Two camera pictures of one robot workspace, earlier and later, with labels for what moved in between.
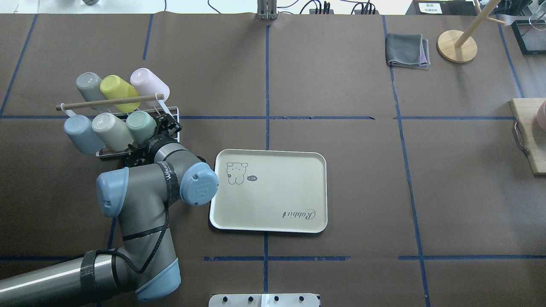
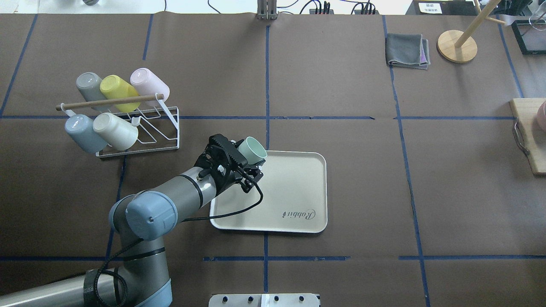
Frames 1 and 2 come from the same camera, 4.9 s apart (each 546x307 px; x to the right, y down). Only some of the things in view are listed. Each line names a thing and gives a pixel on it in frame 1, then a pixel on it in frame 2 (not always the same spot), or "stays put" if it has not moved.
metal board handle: (518, 136) stays put
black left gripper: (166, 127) to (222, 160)
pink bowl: (541, 118) stays put
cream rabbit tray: (266, 190) stays put
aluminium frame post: (267, 10) stays put
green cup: (142, 126) to (252, 150)
